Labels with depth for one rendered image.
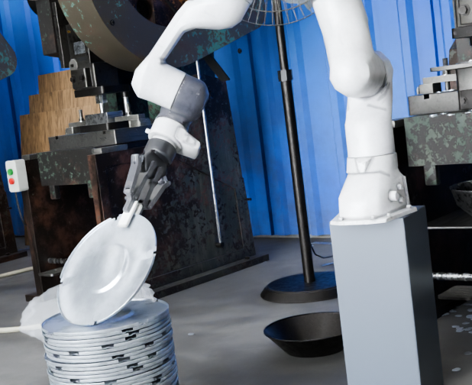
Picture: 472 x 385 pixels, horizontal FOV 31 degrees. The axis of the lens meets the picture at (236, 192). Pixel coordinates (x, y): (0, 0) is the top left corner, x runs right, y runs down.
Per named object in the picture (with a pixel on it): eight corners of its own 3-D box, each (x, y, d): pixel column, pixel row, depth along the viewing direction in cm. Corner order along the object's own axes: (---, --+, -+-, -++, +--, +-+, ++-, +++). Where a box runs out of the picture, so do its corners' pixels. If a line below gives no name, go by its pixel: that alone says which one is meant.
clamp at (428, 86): (466, 88, 262) (463, 55, 261) (416, 95, 273) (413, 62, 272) (474, 87, 267) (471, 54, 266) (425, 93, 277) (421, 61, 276)
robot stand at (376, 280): (423, 411, 197) (402, 218, 192) (350, 406, 206) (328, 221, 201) (444, 384, 213) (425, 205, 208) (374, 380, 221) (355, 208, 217)
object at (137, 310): (194, 307, 195) (194, 304, 195) (87, 342, 176) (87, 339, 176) (121, 297, 217) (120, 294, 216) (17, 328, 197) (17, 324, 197)
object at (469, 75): (480, 109, 232) (475, 59, 231) (433, 114, 241) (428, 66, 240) (515, 102, 251) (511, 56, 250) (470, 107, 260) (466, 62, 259)
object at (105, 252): (147, 309, 181) (144, 307, 180) (47, 338, 194) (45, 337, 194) (164, 200, 198) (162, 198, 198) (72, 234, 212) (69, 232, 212)
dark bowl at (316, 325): (331, 369, 235) (328, 344, 234) (245, 358, 254) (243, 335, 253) (385, 337, 258) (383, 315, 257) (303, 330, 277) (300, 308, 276)
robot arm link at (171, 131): (147, 118, 213) (139, 135, 211) (184, 114, 205) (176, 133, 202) (178, 147, 221) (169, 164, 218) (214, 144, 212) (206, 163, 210)
